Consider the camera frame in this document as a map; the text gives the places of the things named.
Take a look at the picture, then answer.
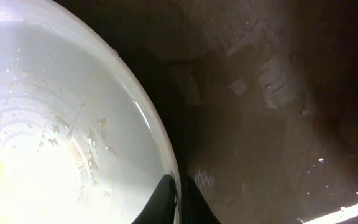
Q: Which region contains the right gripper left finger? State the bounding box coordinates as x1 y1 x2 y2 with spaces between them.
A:
132 174 177 224

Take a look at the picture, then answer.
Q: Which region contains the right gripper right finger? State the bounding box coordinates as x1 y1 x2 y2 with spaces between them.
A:
182 176 221 224

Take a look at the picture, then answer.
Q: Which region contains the light grey plate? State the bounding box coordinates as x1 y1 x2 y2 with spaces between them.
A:
0 1 183 223

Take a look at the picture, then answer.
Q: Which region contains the large brown tray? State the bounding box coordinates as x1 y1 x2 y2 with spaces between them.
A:
62 0 358 223

